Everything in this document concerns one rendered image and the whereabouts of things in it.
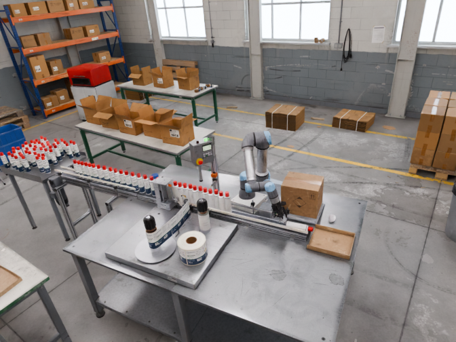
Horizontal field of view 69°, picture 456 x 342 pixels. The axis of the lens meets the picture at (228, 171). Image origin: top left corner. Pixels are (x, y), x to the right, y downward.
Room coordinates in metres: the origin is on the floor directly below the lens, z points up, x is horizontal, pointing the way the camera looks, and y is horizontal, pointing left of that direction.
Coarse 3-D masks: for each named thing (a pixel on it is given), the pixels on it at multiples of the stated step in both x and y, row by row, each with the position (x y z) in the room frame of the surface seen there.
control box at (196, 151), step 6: (192, 144) 2.44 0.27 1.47; (198, 144) 2.43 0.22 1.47; (204, 144) 2.45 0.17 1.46; (192, 150) 2.44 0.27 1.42; (198, 150) 2.42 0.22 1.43; (210, 150) 2.47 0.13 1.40; (192, 156) 2.46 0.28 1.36; (198, 156) 2.42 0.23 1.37; (210, 156) 2.47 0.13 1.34; (192, 162) 2.48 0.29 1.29; (204, 162) 2.44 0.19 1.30
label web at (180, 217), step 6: (168, 192) 2.47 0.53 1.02; (174, 192) 2.48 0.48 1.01; (180, 198) 2.38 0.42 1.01; (186, 198) 2.29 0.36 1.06; (180, 204) 2.40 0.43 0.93; (186, 204) 2.22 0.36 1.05; (180, 210) 2.14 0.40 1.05; (186, 210) 2.21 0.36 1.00; (174, 216) 2.06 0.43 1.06; (180, 216) 2.13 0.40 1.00; (186, 216) 2.19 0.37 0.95; (180, 222) 2.12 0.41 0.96
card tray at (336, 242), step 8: (320, 232) 2.00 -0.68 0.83; (328, 232) 1.99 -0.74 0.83; (336, 232) 1.98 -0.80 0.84; (344, 232) 1.95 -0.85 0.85; (352, 232) 1.93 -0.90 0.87; (312, 240) 1.92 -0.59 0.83; (320, 240) 1.91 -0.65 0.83; (328, 240) 1.90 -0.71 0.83; (336, 240) 1.89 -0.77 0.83; (344, 240) 1.89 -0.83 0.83; (352, 240) 1.88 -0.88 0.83; (312, 248) 1.82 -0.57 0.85; (320, 248) 1.79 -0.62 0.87; (328, 248) 1.81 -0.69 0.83; (336, 248) 1.81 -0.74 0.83; (344, 248) 1.80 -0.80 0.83; (344, 256) 1.71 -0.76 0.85
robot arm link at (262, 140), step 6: (258, 132) 2.45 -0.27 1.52; (264, 132) 2.44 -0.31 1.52; (258, 138) 2.40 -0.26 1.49; (264, 138) 2.40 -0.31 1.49; (270, 138) 2.41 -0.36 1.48; (258, 144) 2.40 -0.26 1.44; (264, 144) 2.40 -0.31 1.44; (270, 144) 2.42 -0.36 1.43; (258, 150) 2.45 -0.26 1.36; (264, 150) 2.42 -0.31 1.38; (258, 156) 2.47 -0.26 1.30; (264, 156) 2.45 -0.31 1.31; (258, 162) 2.48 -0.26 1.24; (264, 162) 2.46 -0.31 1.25; (258, 168) 2.49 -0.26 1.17; (264, 168) 2.47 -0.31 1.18; (258, 174) 2.48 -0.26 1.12; (264, 174) 2.47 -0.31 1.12; (258, 180) 2.48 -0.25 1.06
